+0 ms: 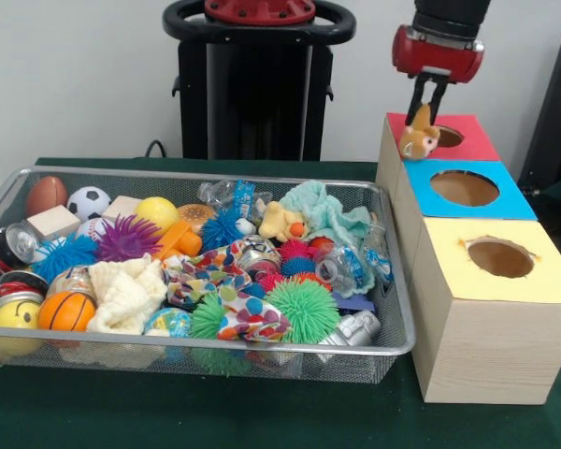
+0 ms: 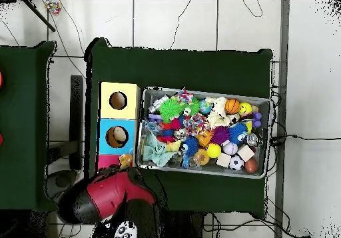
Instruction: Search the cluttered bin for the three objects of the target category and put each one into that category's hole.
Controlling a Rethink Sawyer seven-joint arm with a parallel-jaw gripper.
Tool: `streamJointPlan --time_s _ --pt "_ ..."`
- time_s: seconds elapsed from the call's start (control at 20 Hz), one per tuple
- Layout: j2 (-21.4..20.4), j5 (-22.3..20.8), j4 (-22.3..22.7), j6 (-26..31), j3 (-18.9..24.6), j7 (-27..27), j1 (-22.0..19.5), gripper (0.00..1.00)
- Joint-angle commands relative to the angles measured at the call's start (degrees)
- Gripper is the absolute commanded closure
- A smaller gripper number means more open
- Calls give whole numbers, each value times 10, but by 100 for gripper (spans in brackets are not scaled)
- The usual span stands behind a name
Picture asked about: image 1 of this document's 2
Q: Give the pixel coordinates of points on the plain yellow ball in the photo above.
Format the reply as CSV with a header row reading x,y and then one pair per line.
x,y
156,215

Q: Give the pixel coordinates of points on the black upright panel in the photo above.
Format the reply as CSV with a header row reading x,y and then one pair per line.
x,y
554,117

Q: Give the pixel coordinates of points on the red robot base flange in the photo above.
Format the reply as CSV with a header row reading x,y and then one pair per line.
x,y
259,11

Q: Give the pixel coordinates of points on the orange basketball toy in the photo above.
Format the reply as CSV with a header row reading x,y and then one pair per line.
x,y
67,311

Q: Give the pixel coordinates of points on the purple spiky ball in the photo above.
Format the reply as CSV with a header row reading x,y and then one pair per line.
x,y
126,238

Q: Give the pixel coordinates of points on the large green spiky ball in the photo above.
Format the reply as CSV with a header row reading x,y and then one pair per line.
x,y
301,308

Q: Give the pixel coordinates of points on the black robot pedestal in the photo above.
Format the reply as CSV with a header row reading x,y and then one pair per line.
x,y
257,103

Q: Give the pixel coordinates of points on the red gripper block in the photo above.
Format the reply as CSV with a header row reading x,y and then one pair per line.
x,y
439,58

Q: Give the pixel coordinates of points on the yellow smiley face ball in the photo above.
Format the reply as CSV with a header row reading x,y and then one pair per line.
x,y
15,315

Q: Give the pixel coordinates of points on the yellow duck plush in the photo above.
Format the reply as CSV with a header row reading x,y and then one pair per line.
x,y
280,222

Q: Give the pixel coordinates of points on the wooden box with three holes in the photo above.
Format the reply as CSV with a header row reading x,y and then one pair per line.
x,y
491,346

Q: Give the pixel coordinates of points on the cream knitted cloth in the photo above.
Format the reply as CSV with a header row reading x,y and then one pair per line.
x,y
124,294

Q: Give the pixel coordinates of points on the black and white soccer ball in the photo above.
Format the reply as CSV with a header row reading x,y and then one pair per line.
x,y
89,203

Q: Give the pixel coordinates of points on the brown bear plush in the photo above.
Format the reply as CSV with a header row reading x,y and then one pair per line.
x,y
418,140

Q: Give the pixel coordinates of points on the brown football toy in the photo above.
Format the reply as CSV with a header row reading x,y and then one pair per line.
x,y
47,196

